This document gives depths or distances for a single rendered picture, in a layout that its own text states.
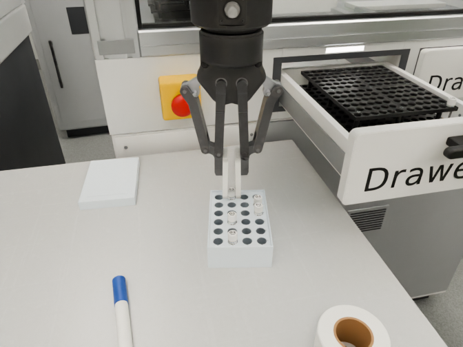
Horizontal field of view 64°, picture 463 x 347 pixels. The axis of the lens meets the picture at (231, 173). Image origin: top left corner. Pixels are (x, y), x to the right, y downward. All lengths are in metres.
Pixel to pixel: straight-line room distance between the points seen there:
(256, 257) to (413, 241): 0.81
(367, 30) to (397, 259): 0.73
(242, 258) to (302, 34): 0.45
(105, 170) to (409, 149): 0.49
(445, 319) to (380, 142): 1.14
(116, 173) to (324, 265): 0.38
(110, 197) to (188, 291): 0.22
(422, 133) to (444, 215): 0.73
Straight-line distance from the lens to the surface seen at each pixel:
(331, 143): 0.57
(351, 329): 0.44
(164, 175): 0.69
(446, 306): 1.62
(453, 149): 0.53
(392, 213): 1.12
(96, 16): 0.70
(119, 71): 0.71
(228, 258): 0.49
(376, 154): 0.51
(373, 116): 0.60
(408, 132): 0.52
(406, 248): 1.26
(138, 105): 0.73
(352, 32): 0.80
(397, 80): 0.77
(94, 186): 0.66
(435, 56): 0.90
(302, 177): 0.68
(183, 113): 0.67
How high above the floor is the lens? 1.14
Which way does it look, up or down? 33 degrees down
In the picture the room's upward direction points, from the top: straight up
